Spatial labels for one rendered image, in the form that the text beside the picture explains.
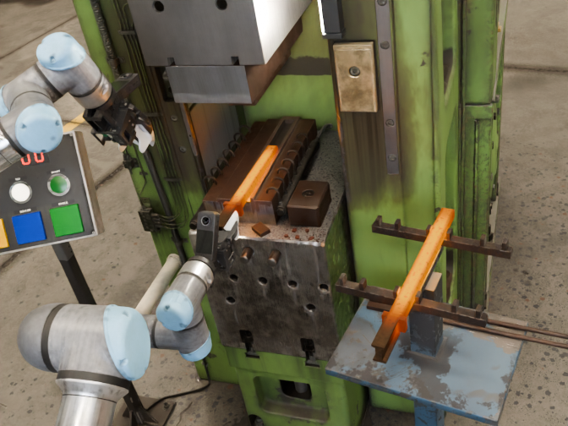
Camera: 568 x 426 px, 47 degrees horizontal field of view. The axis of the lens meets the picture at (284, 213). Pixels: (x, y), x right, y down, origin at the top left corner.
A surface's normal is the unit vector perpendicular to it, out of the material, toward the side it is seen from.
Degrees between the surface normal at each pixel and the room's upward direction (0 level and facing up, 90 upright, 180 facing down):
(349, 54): 90
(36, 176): 60
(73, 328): 24
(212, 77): 90
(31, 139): 90
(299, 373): 90
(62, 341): 48
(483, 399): 0
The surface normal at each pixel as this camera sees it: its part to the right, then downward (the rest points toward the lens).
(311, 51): -0.30, 0.60
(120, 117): -0.27, -0.44
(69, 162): 0.04, 0.10
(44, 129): 0.44, 0.48
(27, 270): -0.15, -0.80
